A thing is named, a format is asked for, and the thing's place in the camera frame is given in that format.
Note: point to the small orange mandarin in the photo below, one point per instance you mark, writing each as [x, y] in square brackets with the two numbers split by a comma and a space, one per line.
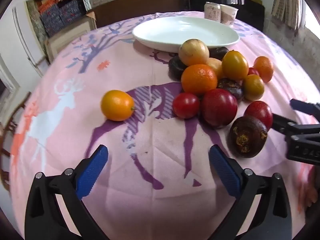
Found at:
[263, 68]

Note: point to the white board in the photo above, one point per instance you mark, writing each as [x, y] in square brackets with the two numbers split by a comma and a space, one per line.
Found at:
[25, 37]

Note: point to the white oval plate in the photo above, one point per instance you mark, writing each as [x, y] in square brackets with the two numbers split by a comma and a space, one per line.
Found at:
[175, 31]

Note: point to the stack of blue patterned boxes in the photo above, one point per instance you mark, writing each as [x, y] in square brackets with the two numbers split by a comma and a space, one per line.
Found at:
[62, 16]

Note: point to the pink printed tablecloth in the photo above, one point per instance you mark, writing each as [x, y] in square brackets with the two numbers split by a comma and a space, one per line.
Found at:
[150, 145]

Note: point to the tan round fruit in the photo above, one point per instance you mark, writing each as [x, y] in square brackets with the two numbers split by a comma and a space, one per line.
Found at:
[193, 52]

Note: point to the dark red round fruit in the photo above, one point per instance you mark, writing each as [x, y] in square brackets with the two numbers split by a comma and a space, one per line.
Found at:
[258, 112]

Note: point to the pale yellow fruit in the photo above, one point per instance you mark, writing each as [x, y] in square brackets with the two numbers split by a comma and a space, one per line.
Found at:
[217, 66]

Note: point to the printed paper cup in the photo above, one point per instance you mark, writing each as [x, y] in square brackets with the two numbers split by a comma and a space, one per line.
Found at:
[228, 15]

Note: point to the pink drink can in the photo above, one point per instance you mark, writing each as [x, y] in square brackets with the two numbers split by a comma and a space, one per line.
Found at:
[212, 11]

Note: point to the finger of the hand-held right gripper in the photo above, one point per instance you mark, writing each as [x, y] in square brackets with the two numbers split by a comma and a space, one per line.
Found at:
[306, 107]
[281, 125]

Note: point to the round amber orange fruit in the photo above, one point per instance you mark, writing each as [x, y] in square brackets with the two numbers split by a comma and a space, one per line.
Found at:
[117, 105]

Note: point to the brown wooden board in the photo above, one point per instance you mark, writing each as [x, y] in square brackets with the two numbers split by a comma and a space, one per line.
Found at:
[140, 7]

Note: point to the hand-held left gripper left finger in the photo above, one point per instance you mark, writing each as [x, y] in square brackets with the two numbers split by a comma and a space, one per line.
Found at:
[92, 171]

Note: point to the oval yellow orange fruit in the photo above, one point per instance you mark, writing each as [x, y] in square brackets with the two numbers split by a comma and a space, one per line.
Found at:
[235, 65]

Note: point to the yellow tomato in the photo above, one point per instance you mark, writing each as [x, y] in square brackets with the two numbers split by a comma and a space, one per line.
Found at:
[253, 88]

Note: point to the large orange mandarin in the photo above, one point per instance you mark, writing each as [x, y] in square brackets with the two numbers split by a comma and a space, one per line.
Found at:
[199, 79]

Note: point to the small red cherry tomato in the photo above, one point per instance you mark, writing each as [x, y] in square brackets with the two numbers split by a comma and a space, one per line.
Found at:
[253, 71]

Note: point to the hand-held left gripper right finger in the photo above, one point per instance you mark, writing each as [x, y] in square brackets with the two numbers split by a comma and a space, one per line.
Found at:
[225, 172]

